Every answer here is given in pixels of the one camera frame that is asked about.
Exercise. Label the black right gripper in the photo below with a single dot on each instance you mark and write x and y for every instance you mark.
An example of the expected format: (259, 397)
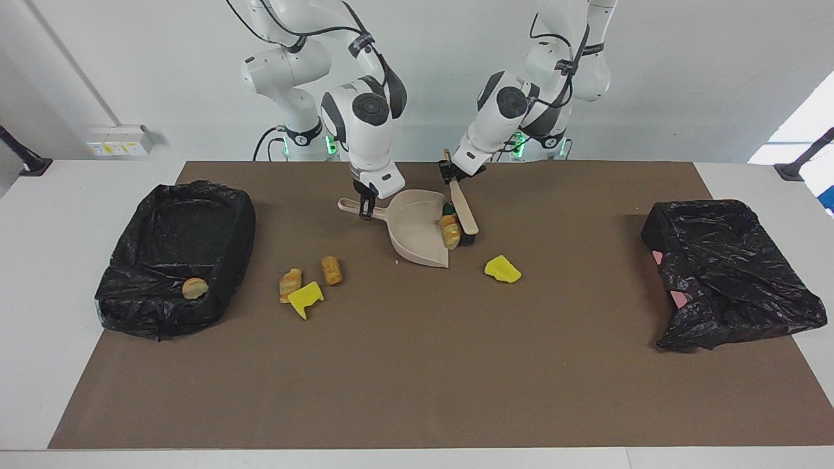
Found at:
(365, 195)

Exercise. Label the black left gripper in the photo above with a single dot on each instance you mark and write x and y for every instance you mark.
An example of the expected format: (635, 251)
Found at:
(444, 170)

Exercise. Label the yellow green sponge piece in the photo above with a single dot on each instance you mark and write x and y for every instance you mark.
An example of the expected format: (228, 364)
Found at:
(448, 209)

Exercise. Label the beige hand brush black bristles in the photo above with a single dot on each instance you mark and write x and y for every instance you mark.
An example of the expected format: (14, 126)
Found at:
(465, 212)

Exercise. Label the beige plastic dustpan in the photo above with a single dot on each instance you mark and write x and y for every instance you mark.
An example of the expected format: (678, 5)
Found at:
(414, 228)

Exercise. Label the striped croissant bread piece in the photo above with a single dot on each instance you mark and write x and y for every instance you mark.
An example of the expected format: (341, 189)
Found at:
(449, 231)
(290, 285)

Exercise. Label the brown bread roll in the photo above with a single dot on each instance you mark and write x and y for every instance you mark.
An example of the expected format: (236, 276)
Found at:
(331, 270)

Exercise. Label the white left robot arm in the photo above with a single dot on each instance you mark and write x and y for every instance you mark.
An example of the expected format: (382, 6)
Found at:
(502, 124)

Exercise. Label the black bag lined bin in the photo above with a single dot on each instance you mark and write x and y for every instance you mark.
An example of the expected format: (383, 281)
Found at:
(163, 228)

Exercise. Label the pink plastic bin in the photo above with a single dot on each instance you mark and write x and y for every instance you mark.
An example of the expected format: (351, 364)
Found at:
(679, 299)

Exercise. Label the crumpled black trash bag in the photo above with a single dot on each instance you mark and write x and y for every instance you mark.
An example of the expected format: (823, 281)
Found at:
(730, 273)

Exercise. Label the small round bread bun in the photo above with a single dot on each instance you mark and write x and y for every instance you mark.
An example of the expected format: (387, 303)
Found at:
(195, 288)

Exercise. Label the brown table mat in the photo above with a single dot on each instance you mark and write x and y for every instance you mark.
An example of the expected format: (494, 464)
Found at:
(417, 404)

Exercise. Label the black stand foot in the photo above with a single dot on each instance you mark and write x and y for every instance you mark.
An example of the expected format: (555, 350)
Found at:
(791, 170)
(29, 163)

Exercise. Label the blue plastic object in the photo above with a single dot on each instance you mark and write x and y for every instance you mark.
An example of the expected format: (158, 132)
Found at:
(829, 202)

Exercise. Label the white wall socket box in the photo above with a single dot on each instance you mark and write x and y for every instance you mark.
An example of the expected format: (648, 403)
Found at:
(120, 141)

